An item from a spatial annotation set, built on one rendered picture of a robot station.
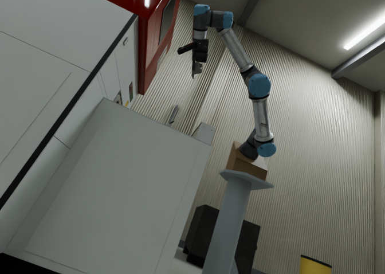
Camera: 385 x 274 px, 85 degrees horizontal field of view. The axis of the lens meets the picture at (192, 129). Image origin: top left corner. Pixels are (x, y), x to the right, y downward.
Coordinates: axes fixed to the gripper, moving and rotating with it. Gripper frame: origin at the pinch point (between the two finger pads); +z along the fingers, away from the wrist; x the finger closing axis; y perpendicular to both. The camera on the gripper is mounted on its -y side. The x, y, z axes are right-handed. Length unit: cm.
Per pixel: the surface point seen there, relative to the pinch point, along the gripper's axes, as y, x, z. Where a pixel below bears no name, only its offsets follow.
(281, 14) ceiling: 215, 522, 30
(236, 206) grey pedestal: 35, -39, 69
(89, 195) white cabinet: -40, -64, 33
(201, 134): 8.0, -22.5, 26.7
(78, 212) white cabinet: -43, -70, 36
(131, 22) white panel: -31.8, -4.7, -25.8
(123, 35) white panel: -33.9, -12.4, -21.3
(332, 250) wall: 330, 100, 416
